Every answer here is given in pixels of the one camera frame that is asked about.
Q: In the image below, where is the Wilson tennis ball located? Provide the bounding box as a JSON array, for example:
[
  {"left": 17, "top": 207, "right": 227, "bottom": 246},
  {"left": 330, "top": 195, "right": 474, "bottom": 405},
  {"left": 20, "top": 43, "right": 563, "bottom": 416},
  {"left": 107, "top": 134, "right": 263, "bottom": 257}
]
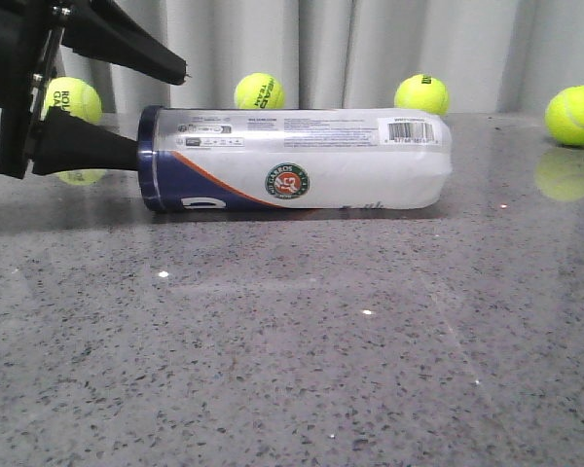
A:
[{"left": 393, "top": 74, "right": 450, "bottom": 116}]

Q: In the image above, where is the white blue tennis ball can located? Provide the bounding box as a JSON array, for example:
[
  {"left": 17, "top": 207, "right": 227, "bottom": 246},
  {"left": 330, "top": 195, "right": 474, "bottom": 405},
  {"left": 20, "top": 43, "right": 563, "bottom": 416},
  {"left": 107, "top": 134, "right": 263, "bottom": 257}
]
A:
[{"left": 137, "top": 107, "right": 452, "bottom": 212}]

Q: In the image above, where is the Roland Garros tennis ball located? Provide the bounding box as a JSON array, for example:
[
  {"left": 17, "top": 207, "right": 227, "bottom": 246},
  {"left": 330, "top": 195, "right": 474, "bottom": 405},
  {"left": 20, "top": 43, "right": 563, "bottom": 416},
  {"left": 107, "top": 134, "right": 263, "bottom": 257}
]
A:
[{"left": 41, "top": 77, "right": 102, "bottom": 124}]

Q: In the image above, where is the plain yellow tennis ball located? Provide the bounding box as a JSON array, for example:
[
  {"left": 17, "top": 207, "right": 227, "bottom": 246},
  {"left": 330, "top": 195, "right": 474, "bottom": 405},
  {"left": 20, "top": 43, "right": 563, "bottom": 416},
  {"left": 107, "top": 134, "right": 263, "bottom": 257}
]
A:
[{"left": 544, "top": 86, "right": 584, "bottom": 146}]

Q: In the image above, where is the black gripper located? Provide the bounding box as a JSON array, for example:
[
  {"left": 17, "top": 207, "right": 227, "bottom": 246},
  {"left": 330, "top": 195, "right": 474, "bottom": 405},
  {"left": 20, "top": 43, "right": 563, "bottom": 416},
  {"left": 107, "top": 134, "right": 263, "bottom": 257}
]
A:
[{"left": 0, "top": 0, "right": 188, "bottom": 179}]

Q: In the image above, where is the grey pleated curtain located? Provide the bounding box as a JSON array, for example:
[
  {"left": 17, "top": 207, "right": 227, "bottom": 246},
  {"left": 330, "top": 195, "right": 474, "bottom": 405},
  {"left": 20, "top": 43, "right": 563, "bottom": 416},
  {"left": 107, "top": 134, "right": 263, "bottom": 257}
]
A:
[{"left": 58, "top": 1, "right": 584, "bottom": 114}]

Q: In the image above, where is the Head Team tennis ball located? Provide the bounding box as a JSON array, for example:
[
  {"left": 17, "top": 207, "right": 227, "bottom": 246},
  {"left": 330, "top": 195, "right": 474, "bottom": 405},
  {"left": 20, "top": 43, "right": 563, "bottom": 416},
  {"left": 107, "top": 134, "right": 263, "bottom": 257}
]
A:
[{"left": 234, "top": 72, "right": 285, "bottom": 110}]

